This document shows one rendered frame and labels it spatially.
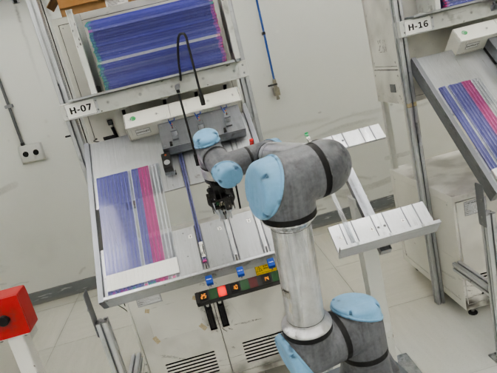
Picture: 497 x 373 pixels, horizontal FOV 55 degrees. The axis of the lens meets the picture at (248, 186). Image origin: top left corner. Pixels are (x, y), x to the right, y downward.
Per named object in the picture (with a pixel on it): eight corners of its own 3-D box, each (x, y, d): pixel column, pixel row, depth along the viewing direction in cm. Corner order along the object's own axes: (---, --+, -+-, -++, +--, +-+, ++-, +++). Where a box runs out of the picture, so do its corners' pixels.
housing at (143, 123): (245, 121, 208) (242, 99, 196) (134, 149, 204) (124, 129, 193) (239, 108, 212) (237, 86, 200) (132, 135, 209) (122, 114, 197)
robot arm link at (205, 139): (198, 147, 131) (187, 132, 137) (205, 177, 138) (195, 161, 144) (223, 136, 133) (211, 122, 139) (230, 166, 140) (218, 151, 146)
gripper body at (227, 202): (213, 216, 149) (205, 188, 141) (208, 197, 156) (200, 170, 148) (237, 209, 150) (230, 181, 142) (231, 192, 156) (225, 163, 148)
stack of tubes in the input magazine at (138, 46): (228, 61, 193) (211, -9, 186) (104, 91, 189) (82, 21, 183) (225, 61, 205) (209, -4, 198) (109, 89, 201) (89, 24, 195)
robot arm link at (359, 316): (399, 348, 114) (390, 297, 110) (353, 372, 109) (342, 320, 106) (368, 326, 125) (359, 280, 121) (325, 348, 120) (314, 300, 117)
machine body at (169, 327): (313, 368, 215) (284, 243, 199) (161, 414, 210) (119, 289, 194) (283, 302, 277) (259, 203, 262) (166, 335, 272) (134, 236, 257)
